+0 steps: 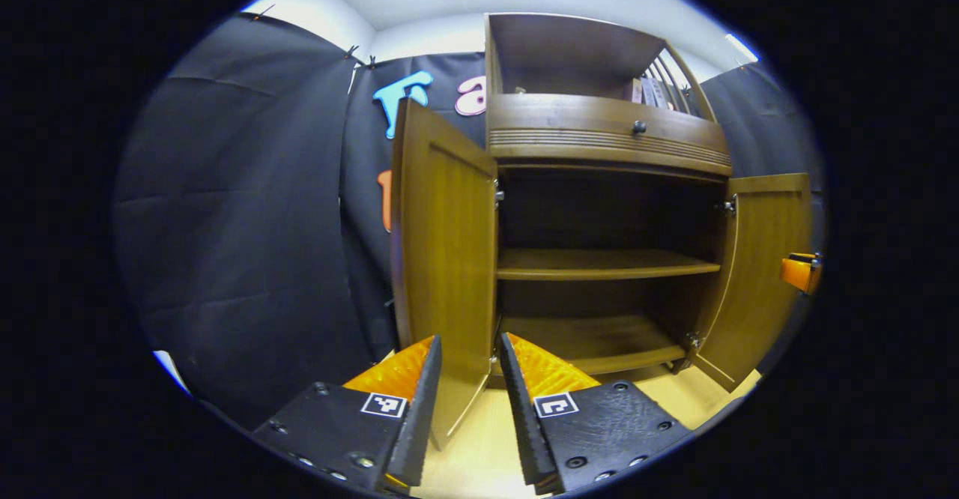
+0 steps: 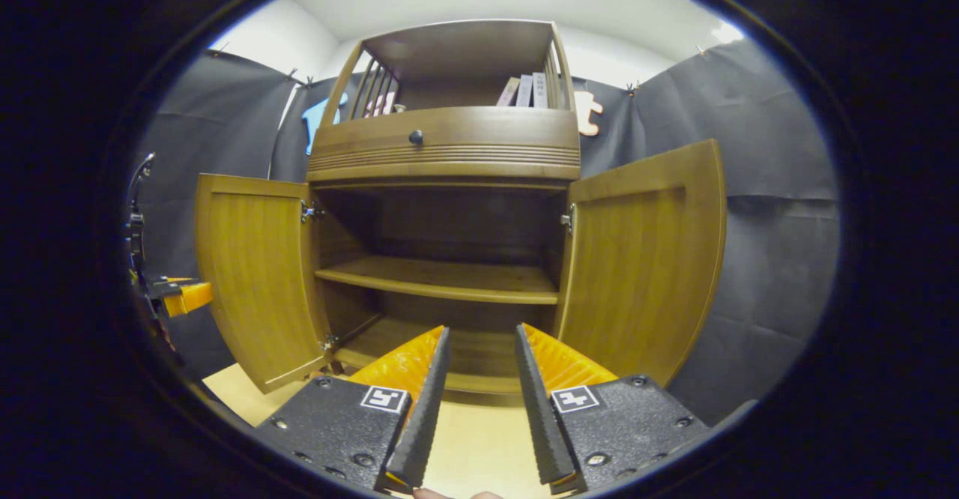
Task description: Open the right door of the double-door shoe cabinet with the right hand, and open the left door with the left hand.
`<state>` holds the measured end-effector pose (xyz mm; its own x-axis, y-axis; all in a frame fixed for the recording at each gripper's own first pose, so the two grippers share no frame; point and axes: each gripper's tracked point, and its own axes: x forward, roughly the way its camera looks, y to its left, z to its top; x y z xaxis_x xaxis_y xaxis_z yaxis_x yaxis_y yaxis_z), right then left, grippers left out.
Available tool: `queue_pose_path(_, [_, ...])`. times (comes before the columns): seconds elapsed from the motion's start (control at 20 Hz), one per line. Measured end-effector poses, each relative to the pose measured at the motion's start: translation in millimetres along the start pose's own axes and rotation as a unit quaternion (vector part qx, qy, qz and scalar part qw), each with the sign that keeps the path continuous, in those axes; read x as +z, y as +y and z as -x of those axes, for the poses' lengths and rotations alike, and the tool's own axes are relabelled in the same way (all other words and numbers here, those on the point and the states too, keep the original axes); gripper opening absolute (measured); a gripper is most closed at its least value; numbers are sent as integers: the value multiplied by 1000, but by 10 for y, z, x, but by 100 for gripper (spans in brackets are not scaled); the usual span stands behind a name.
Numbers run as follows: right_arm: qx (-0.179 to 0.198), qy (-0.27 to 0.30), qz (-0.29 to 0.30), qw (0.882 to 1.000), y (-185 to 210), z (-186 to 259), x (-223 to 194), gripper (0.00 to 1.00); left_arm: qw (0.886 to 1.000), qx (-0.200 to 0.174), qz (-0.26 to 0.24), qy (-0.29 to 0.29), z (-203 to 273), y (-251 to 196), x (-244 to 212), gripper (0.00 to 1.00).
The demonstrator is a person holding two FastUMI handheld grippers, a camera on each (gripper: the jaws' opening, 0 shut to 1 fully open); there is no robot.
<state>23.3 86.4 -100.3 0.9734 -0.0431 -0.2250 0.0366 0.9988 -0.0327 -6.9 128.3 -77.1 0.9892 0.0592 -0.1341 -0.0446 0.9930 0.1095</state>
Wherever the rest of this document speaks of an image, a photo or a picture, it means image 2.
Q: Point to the black drawer knob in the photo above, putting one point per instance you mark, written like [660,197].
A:
[415,137]

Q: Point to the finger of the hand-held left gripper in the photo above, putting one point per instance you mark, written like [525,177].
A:
[191,298]

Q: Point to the wooden double-door shoe cabinet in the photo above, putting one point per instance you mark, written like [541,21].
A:
[487,128]

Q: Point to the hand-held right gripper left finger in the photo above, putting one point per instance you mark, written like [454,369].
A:
[427,409]

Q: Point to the wooden inner cabinet shelf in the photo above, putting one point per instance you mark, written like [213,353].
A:
[449,278]

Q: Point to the pink shelf ornament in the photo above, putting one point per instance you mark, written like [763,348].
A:
[380,106]

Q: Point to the small ceiling light panel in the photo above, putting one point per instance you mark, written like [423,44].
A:
[727,33]

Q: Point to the wooden cabinet door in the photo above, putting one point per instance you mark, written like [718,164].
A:
[255,274]
[644,259]

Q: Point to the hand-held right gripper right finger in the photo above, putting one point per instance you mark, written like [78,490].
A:
[536,409]

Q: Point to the white upright book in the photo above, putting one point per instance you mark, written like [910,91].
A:
[539,91]

